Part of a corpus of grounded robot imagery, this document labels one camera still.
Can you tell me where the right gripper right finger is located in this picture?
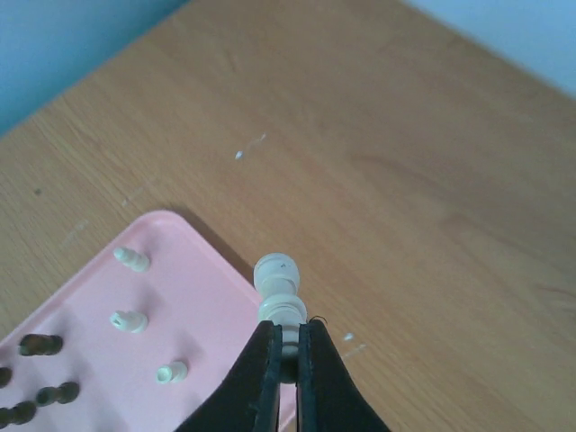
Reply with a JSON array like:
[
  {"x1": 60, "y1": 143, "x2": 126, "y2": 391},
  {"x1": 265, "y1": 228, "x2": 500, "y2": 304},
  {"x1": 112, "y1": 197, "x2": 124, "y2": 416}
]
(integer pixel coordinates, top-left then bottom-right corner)
[{"x1": 296, "y1": 319, "x2": 390, "y2": 432}]

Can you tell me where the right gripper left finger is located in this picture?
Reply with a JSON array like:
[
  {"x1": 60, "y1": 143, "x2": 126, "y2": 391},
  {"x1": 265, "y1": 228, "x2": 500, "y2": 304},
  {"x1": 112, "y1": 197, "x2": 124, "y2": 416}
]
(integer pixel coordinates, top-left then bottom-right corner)
[{"x1": 177, "y1": 320, "x2": 283, "y2": 432}]

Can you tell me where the tall white chess piece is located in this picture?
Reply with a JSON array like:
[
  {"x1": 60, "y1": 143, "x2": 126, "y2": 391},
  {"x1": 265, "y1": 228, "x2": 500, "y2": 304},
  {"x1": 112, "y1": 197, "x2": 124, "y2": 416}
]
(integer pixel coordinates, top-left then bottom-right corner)
[{"x1": 253, "y1": 253, "x2": 308, "y2": 384}]

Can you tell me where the dark chess piece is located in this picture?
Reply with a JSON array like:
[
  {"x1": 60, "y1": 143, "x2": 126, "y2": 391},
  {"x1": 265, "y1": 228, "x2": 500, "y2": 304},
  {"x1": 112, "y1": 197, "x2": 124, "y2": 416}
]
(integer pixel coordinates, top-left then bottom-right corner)
[
  {"x1": 0, "y1": 366, "x2": 13, "y2": 388},
  {"x1": 0, "y1": 400, "x2": 37, "y2": 428},
  {"x1": 18, "y1": 334, "x2": 64, "y2": 356},
  {"x1": 35, "y1": 382, "x2": 80, "y2": 407}
]

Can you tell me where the pink plastic tray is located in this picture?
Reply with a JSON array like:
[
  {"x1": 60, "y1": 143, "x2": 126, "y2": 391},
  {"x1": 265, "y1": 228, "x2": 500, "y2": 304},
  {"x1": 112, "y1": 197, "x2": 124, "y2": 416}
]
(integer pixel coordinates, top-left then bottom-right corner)
[{"x1": 0, "y1": 210, "x2": 298, "y2": 432}]

